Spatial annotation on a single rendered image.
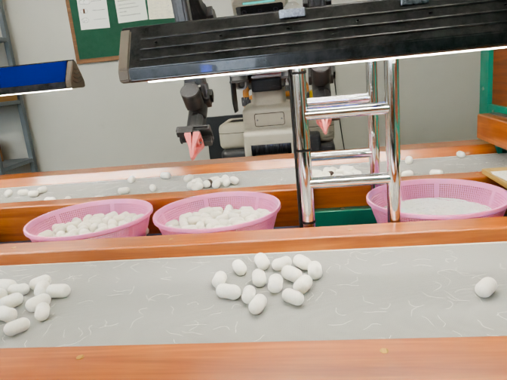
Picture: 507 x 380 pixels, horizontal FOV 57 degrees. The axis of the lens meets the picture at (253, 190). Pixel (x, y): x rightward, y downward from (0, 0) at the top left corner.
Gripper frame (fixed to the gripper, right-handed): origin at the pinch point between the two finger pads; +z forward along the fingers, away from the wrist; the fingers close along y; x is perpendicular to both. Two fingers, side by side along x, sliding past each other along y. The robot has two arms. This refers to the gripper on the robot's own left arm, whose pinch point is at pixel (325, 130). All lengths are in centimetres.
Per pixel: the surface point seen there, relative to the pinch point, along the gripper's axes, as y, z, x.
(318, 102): -2.9, 18.7, -32.7
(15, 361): -38, 78, -61
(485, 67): 49, -19, -1
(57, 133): -189, -135, 143
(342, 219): 1.2, 37.2, -13.6
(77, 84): -64, 0, -27
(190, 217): -32, 40, -23
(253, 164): -22.7, 3.5, 9.5
